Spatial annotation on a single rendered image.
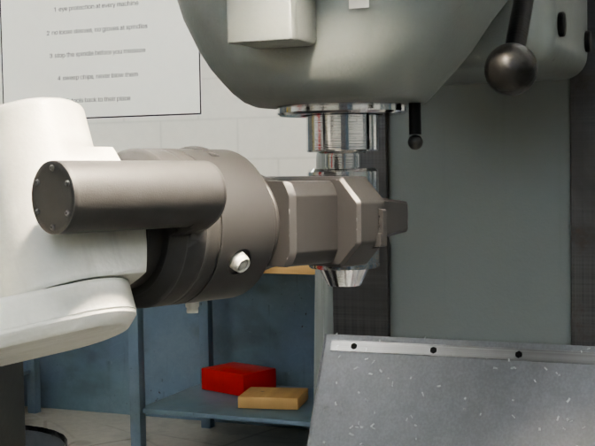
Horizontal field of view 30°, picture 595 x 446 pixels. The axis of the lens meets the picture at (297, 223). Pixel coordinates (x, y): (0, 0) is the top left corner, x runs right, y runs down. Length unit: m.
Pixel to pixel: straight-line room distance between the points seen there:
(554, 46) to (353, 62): 0.22
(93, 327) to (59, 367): 5.51
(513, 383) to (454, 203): 0.18
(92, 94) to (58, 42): 0.34
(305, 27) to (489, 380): 0.54
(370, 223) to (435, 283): 0.45
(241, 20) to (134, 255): 0.15
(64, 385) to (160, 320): 0.70
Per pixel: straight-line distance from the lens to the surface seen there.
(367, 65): 0.65
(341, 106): 0.69
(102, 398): 5.94
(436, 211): 1.10
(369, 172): 0.72
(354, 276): 0.73
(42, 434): 2.88
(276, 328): 5.40
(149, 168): 0.54
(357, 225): 0.66
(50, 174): 0.52
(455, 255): 1.10
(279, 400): 4.78
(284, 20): 0.62
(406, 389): 1.10
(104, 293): 0.55
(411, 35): 0.65
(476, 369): 1.09
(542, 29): 0.81
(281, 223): 0.65
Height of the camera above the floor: 1.27
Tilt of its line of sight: 3 degrees down
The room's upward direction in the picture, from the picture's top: 1 degrees counter-clockwise
